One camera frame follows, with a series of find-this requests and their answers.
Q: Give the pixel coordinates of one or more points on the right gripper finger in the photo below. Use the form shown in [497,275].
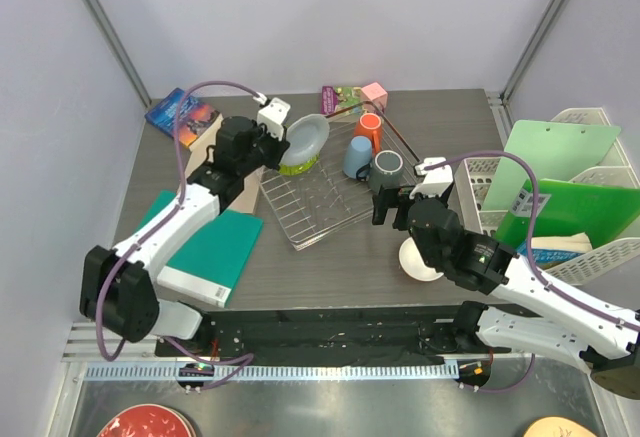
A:
[401,219]
[382,202]

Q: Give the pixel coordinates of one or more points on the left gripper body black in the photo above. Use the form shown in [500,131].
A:
[266,150]

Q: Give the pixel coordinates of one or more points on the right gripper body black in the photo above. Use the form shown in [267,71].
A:
[430,259]

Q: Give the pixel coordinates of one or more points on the dark grey mug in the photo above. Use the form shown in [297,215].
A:
[386,170]

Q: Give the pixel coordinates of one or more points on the orange white bowl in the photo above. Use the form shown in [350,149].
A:
[413,265]

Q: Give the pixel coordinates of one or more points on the lime green plate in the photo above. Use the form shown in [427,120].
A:
[297,167]

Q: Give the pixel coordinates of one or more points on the light blue scalloped plate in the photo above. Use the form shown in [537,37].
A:
[307,136]

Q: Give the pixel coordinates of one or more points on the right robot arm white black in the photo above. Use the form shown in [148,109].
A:
[569,325]

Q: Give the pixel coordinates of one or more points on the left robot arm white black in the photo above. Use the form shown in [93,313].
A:
[118,284]

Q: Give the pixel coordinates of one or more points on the beige cardboard sheet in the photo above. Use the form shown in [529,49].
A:
[238,190]

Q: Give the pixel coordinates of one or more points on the blue sunset cover book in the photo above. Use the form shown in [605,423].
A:
[195,117]

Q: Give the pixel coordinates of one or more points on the light blue cup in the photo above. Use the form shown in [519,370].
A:
[357,157]

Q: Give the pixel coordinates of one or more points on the orange mug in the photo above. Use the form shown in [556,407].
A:
[370,125]

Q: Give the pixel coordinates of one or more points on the purple green book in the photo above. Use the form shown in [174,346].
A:
[337,98]

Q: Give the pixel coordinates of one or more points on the pink cube box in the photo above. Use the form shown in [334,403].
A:
[375,93]

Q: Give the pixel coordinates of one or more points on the blue white book in organizer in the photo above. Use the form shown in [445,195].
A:
[551,251]

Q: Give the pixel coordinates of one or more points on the teal hardcover book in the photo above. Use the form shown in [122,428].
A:
[209,265]

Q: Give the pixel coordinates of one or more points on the light green clipboard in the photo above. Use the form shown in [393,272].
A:
[553,150]

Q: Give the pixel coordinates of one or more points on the tan round object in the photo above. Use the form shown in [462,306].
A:
[557,427]

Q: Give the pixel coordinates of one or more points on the red round plate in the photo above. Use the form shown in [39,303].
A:
[147,420]

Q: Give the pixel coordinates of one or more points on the metal wire dish rack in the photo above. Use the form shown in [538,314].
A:
[323,200]

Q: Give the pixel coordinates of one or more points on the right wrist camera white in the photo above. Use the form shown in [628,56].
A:
[434,178]

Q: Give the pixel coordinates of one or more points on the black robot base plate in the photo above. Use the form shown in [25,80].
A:
[335,337]

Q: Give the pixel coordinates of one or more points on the slotted cable duct rail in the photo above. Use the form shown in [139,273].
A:
[184,371]

